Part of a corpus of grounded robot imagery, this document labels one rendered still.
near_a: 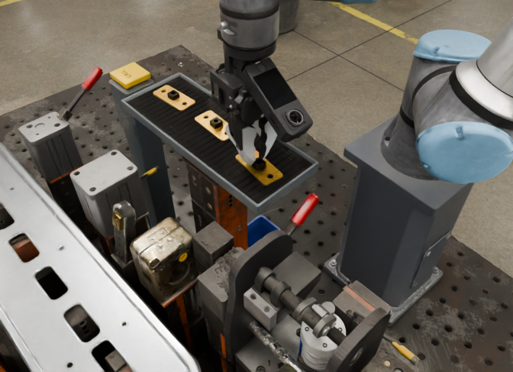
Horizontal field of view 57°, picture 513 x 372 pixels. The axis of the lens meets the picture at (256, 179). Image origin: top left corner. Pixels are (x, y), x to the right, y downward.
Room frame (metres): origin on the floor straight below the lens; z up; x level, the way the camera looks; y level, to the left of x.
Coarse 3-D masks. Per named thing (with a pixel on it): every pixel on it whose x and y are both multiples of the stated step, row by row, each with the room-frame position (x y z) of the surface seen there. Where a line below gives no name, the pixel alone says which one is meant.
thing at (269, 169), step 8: (256, 152) 0.59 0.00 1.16; (240, 160) 0.57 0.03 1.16; (256, 160) 0.56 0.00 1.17; (264, 160) 0.56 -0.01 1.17; (248, 168) 0.55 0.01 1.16; (256, 168) 0.55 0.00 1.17; (264, 168) 0.55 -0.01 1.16; (272, 168) 0.55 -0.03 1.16; (256, 176) 0.53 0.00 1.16; (264, 176) 0.53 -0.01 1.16; (280, 176) 0.53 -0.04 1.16; (264, 184) 0.51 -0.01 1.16
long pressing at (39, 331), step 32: (0, 160) 0.74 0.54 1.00; (0, 192) 0.65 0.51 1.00; (32, 192) 0.65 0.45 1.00; (32, 224) 0.57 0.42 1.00; (64, 224) 0.57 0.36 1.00; (0, 256) 0.50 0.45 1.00; (64, 256) 0.50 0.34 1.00; (96, 256) 0.49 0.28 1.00; (0, 288) 0.43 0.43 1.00; (32, 288) 0.43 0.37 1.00; (96, 288) 0.43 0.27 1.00; (128, 288) 0.43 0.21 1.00; (0, 320) 0.38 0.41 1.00; (32, 320) 0.37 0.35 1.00; (64, 320) 0.37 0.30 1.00; (96, 320) 0.37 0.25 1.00; (128, 320) 0.37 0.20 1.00; (160, 320) 0.37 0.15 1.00; (32, 352) 0.32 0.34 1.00; (64, 352) 0.32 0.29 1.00; (128, 352) 0.32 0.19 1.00; (160, 352) 0.32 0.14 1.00
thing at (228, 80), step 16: (224, 48) 0.56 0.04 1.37; (272, 48) 0.55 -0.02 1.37; (224, 64) 0.59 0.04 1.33; (240, 64) 0.56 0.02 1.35; (224, 80) 0.57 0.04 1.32; (240, 80) 0.57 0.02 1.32; (224, 96) 0.57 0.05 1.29; (240, 96) 0.54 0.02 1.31; (240, 112) 0.53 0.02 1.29; (256, 112) 0.54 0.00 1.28
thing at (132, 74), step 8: (128, 64) 0.86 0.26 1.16; (136, 64) 0.86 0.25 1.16; (112, 72) 0.83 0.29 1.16; (120, 72) 0.83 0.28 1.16; (128, 72) 0.83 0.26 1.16; (136, 72) 0.83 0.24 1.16; (144, 72) 0.83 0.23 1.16; (120, 80) 0.80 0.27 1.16; (128, 80) 0.80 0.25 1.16; (136, 80) 0.81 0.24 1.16; (144, 80) 0.82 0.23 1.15
